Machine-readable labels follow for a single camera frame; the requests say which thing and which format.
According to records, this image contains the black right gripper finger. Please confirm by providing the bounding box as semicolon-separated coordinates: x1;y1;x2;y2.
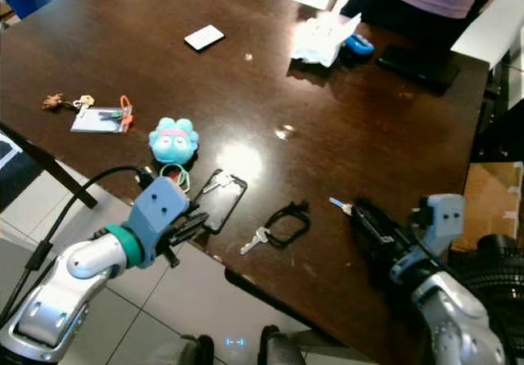
359;199;412;238
350;206;399;253

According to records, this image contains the small silver key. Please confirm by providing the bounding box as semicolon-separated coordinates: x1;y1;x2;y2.
328;196;355;217

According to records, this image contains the blue plush keychain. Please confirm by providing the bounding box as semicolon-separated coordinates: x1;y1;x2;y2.
148;118;201;192

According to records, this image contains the black card holder with key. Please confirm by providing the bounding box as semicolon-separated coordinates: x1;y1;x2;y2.
200;169;249;234

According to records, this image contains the silver key with black loop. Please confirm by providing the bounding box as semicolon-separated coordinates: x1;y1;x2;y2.
239;201;313;256

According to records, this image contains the black left robot foot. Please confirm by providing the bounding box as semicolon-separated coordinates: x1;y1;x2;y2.
159;336;215;365

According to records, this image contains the black robot foot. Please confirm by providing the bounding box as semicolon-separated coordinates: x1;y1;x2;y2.
159;336;215;365
257;325;305;365

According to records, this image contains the cardboard box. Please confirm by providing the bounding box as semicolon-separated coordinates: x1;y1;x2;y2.
462;161;524;244

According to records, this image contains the dark rug with white stripe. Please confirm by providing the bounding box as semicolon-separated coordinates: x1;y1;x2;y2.
0;131;43;211

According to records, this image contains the dark wooden table leg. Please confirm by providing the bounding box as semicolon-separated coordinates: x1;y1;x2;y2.
10;126;97;210

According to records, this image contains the card holder with orange carabiner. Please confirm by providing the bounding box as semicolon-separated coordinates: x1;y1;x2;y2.
70;95;135;134

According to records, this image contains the black right robot foot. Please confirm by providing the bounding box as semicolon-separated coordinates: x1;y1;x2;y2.
257;325;305;365

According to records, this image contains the blue plastic object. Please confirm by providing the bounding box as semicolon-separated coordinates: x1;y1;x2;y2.
344;34;376;57

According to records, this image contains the white card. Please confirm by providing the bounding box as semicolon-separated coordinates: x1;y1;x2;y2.
184;25;227;52

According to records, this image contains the crumpled white tissue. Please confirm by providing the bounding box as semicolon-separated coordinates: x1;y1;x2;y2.
290;13;363;68

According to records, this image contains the white counter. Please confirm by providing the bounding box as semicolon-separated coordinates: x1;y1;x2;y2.
449;0;524;72

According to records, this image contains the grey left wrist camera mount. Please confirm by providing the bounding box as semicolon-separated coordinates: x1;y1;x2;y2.
129;177;191;258

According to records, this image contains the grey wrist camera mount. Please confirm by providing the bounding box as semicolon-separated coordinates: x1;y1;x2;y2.
129;177;191;258
388;192;468;286

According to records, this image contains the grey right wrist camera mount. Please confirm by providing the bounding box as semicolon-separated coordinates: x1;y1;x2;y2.
388;192;468;286

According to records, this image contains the black ribbed hose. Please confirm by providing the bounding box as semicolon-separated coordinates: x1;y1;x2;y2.
449;233;524;318

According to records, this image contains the brown monkey keychain with keys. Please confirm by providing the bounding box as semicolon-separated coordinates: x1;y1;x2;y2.
42;92;96;114

